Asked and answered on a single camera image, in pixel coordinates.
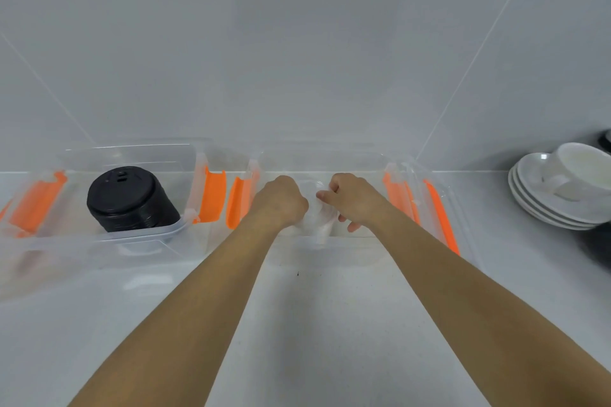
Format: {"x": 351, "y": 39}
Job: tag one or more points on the stack of clear plastic cups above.
{"x": 319, "y": 220}

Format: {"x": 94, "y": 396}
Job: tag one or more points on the person's right hand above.
{"x": 358, "y": 201}

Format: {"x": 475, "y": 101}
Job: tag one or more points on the stack of black cup lids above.
{"x": 126, "y": 199}

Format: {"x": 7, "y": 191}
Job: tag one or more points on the clear storage box, clear cups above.
{"x": 363, "y": 161}

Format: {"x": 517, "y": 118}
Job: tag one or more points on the clear storage box, black lids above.
{"x": 143, "y": 156}

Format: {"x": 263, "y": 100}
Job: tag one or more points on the person's left hand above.
{"x": 279, "y": 204}

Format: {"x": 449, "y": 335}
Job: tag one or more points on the orange box latch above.
{"x": 212, "y": 194}
{"x": 240, "y": 199}
{"x": 441, "y": 216}
{"x": 36, "y": 204}

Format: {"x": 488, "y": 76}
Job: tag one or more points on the person's left forearm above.
{"x": 191, "y": 316}

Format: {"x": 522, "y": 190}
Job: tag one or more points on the person's right forearm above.
{"x": 477, "y": 321}

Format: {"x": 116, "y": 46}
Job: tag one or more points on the person's right fingers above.
{"x": 326, "y": 195}

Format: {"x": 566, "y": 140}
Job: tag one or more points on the white saucer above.
{"x": 518, "y": 204}
{"x": 520, "y": 194}
{"x": 532, "y": 173}

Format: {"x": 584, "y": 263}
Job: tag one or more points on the white ceramic cup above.
{"x": 580, "y": 168}

